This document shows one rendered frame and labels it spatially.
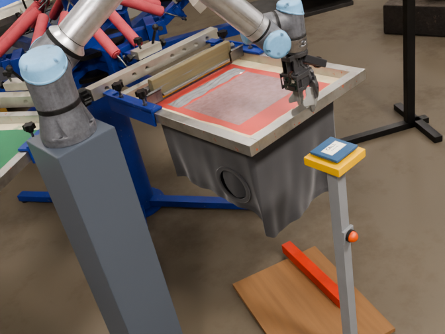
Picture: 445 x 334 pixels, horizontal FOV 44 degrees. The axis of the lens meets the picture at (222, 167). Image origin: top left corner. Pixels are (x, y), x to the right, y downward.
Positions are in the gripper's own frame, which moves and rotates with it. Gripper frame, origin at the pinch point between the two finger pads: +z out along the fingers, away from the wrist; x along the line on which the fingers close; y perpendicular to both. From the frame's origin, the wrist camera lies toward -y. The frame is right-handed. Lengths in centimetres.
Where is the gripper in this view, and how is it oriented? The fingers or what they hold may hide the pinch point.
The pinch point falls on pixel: (308, 105)
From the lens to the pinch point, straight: 182.4
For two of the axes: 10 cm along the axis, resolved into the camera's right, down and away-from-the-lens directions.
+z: 2.0, 8.3, 5.1
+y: -7.2, 4.8, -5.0
